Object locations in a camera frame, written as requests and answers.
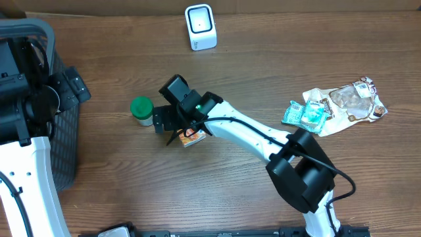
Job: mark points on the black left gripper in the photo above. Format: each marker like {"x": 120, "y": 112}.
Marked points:
{"x": 63, "y": 84}

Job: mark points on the Kleenex tissue pack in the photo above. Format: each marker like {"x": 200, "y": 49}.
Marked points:
{"x": 313, "y": 115}

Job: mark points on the brown cardboard back panel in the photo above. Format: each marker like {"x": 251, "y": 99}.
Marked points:
{"x": 18, "y": 8}

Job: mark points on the grey plastic mesh basket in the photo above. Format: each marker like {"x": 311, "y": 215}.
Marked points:
{"x": 64, "y": 145}

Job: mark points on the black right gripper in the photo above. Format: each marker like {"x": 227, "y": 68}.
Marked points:
{"x": 172, "y": 126}

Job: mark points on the orange tissue pack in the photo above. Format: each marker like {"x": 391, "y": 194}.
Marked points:
{"x": 191, "y": 137}

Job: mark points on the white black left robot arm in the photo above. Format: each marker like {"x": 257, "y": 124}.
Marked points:
{"x": 31, "y": 97}

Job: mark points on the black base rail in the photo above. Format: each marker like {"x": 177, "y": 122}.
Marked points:
{"x": 128, "y": 229}

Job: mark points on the clear dried mushroom bag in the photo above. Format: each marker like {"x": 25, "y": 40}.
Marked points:
{"x": 359, "y": 100}

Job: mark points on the teal packet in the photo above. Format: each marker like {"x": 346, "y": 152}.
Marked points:
{"x": 293, "y": 115}

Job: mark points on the white barcode scanner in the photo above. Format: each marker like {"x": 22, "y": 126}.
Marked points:
{"x": 201, "y": 27}

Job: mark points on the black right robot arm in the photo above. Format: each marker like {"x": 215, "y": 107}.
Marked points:
{"x": 298, "y": 167}

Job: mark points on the green lid jar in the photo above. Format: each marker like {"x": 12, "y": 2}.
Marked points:
{"x": 142, "y": 110}

